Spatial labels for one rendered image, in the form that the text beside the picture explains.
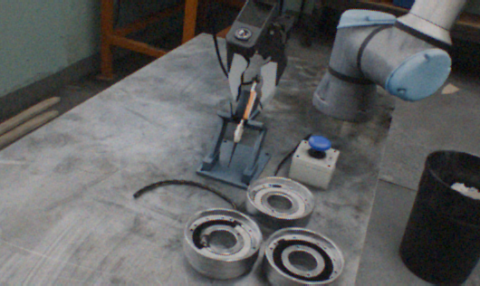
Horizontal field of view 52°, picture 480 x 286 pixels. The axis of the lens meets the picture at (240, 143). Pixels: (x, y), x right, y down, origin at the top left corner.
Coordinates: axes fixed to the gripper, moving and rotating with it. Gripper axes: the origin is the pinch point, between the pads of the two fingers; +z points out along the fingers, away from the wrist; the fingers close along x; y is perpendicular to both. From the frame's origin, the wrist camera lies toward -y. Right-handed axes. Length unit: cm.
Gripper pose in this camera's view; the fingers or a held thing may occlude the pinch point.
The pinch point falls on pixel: (249, 100)
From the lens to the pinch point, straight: 84.2
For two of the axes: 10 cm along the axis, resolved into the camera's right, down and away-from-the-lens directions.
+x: -9.3, -2.8, 2.2
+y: 3.3, -4.4, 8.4
